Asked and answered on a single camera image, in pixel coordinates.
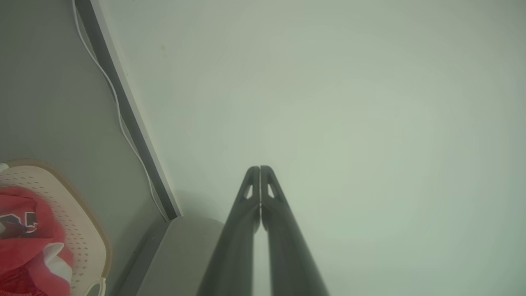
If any dark baseboard strip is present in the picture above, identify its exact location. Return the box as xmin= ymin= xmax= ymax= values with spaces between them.
xmin=75 ymin=0 xmax=182 ymax=222

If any thin white cable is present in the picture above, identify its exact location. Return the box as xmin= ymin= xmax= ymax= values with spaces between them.
xmin=72 ymin=0 xmax=170 ymax=222

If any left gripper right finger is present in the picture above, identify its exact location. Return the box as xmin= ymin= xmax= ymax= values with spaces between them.
xmin=261 ymin=166 xmax=330 ymax=296

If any red and white cloth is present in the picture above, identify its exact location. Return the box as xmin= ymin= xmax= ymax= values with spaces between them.
xmin=0 ymin=185 xmax=75 ymax=296

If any cream perforated laundry basket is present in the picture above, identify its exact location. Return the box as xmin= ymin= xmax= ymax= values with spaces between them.
xmin=0 ymin=160 xmax=111 ymax=296

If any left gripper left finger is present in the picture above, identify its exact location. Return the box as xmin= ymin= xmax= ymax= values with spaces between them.
xmin=196 ymin=166 xmax=261 ymax=296

